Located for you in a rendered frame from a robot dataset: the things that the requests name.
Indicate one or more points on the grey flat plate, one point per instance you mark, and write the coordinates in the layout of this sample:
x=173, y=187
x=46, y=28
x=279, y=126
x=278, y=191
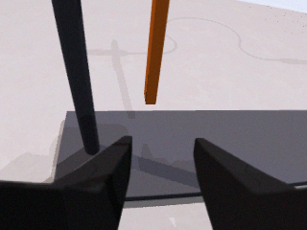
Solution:
x=162, y=160

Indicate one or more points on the orange handle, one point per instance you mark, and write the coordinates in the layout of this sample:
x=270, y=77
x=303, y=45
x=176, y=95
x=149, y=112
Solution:
x=158, y=24

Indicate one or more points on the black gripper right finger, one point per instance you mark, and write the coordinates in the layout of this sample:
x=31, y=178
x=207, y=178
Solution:
x=240, y=197

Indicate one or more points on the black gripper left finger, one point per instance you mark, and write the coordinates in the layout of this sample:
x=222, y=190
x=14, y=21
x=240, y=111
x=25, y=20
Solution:
x=92, y=197

